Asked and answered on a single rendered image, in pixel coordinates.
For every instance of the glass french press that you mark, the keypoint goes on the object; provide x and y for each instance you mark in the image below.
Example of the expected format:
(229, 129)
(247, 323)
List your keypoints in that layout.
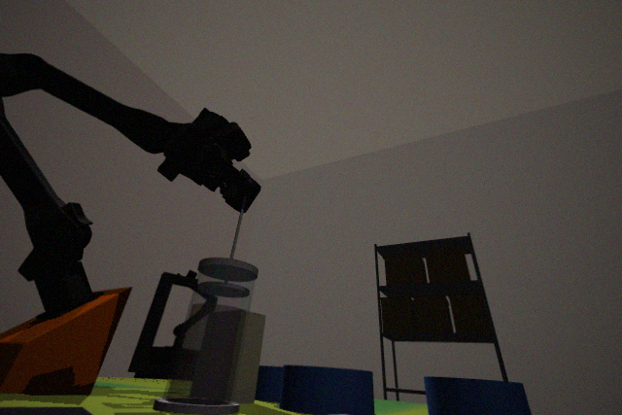
(204, 374)

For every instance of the blue cylinder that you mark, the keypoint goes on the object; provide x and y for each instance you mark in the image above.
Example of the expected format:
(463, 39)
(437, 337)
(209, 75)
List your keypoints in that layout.
(462, 396)
(323, 390)
(269, 383)

